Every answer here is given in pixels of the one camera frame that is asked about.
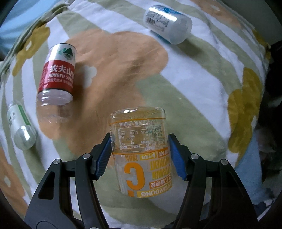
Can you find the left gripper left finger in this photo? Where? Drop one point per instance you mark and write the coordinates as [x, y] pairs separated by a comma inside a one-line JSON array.
[[51, 205]]

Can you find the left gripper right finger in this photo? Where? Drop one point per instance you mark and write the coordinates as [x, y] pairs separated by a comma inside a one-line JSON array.
[[230, 205]]

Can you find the clear orange vitamin C cup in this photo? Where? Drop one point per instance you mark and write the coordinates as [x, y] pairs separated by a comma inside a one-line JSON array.
[[140, 150]]

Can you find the green label clear bottle cup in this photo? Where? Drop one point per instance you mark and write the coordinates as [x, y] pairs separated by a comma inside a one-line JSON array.
[[22, 131]]

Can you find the red label Nongfu bottle cup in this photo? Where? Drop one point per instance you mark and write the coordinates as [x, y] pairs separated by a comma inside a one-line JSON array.
[[55, 92]]

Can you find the white blue label bottle cup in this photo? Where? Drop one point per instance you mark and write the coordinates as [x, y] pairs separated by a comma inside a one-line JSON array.
[[169, 24]]

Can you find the striped floral blanket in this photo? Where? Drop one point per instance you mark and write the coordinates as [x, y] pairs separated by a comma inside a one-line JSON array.
[[205, 85]]

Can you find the light blue cloth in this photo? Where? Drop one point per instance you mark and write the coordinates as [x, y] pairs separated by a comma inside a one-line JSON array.
[[16, 16]]

